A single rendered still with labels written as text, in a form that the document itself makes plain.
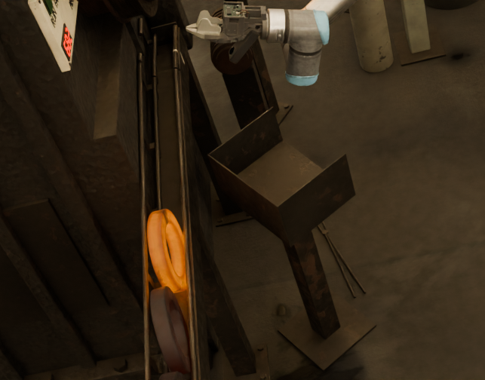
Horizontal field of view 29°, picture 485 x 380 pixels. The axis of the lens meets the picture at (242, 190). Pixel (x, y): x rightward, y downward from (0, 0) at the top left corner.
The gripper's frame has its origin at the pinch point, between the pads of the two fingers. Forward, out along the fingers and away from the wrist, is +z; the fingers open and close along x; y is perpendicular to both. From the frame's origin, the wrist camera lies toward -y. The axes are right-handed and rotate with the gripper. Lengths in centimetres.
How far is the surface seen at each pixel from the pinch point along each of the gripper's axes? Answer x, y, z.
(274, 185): 49, -9, -19
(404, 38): -71, -52, -81
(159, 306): 91, -2, 8
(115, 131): 49, 7, 18
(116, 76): 28.9, 7.0, 18.5
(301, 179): 49, -8, -26
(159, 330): 96, -4, 8
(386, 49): -57, -47, -71
